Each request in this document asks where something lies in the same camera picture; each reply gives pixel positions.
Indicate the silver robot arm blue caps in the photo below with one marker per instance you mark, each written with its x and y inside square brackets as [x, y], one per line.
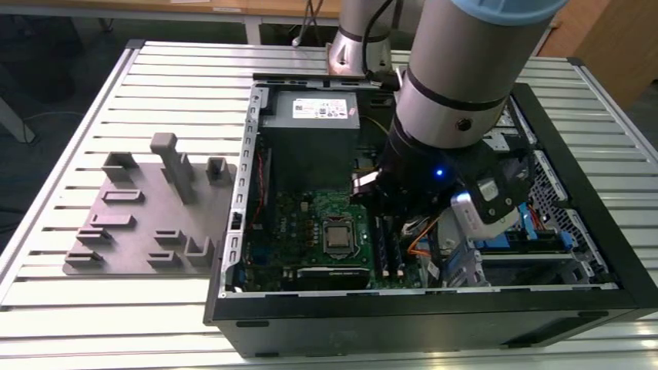
[462, 77]

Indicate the silver CPU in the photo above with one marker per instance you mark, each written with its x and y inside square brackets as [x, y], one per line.
[341, 237]

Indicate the grey power supply unit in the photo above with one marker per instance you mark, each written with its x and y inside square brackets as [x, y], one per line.
[309, 154]

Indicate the metal drive cage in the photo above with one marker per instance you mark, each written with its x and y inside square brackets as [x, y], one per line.
[506, 138]

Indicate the green motherboard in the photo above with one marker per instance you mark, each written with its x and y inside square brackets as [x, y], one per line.
[303, 216]

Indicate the CPU socket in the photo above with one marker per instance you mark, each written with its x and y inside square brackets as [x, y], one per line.
[323, 254]

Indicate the black graphics card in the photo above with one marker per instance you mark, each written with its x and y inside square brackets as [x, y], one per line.
[334, 275]

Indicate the metal disk bay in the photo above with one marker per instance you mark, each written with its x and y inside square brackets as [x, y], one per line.
[525, 262]

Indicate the hard disk in blue carrier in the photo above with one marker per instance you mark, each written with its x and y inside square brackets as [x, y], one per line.
[545, 243]

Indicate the black PC case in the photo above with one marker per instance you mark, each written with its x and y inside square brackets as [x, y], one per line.
[411, 331]

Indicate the grey parts rack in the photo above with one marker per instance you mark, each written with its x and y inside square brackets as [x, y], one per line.
[144, 200]

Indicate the brown wooden cabinet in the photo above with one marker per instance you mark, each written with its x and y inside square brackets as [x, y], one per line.
[606, 38]

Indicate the white metal leg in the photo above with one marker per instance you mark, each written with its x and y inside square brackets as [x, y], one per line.
[18, 123]

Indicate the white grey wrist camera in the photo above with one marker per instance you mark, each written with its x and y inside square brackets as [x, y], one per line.
[486, 227]

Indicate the wooden desk white frame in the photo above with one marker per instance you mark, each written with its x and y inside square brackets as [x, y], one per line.
[287, 15]
[154, 5]

